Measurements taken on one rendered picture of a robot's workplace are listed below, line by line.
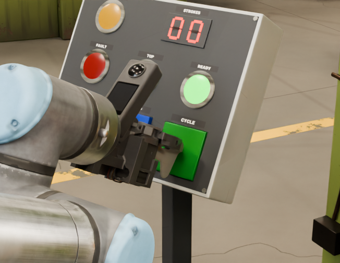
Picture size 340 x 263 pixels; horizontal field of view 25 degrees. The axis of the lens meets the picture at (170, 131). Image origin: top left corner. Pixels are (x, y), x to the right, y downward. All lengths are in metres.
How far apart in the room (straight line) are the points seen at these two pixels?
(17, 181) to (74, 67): 0.48
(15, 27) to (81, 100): 4.68
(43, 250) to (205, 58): 0.56
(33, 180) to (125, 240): 0.15
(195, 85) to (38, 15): 4.44
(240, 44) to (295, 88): 3.42
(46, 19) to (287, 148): 2.46
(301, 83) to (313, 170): 1.22
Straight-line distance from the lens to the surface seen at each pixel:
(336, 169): 1.31
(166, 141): 1.01
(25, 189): 0.81
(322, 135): 3.87
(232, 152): 1.12
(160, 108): 1.16
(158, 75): 1.01
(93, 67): 1.24
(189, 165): 1.11
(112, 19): 1.25
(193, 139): 1.11
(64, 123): 0.84
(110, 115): 0.91
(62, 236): 0.67
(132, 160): 0.98
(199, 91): 1.12
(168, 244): 1.37
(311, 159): 3.59
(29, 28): 5.55
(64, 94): 0.84
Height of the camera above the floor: 1.46
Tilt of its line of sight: 22 degrees down
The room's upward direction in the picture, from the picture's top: straight up
